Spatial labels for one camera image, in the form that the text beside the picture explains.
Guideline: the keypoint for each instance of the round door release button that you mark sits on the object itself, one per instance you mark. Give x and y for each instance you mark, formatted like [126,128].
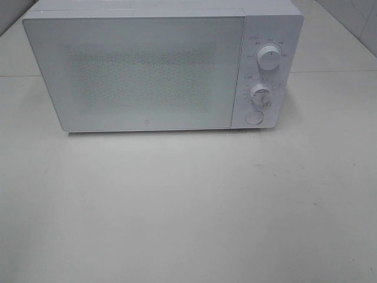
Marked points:
[254,117]

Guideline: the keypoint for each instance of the white microwave oven body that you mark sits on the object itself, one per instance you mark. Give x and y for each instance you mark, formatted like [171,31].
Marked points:
[265,22]

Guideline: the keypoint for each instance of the white timer knob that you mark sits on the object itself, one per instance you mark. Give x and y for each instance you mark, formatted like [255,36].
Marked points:
[259,94]

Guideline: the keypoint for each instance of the upper white power knob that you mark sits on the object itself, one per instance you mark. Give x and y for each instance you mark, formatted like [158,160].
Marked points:
[268,57]

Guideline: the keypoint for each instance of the white microwave door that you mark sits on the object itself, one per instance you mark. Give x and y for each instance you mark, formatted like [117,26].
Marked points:
[137,74]

